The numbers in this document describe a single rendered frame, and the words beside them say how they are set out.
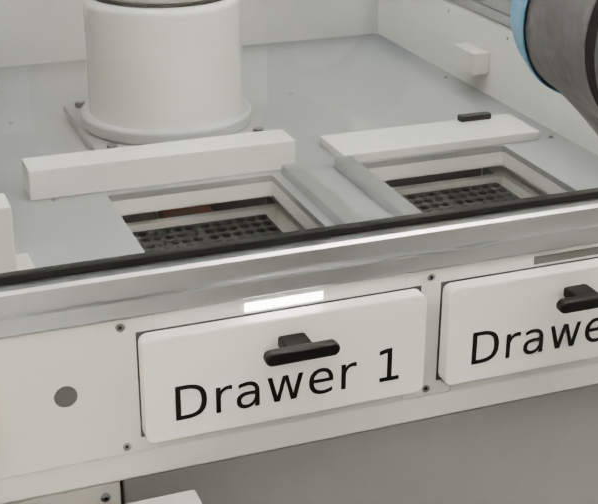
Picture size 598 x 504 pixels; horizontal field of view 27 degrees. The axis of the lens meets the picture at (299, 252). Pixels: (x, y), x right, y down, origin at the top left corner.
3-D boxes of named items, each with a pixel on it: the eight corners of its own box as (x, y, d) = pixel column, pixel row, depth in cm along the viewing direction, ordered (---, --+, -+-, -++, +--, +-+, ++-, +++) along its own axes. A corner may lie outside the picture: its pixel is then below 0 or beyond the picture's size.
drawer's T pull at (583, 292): (623, 304, 129) (625, 292, 128) (560, 315, 126) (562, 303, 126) (604, 290, 132) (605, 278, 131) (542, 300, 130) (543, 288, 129)
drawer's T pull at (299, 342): (341, 355, 119) (341, 342, 118) (266, 368, 116) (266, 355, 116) (326, 338, 122) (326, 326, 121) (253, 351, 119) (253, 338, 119)
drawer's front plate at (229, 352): (423, 391, 128) (428, 294, 124) (147, 444, 119) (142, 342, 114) (415, 383, 130) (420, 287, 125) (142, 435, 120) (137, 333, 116)
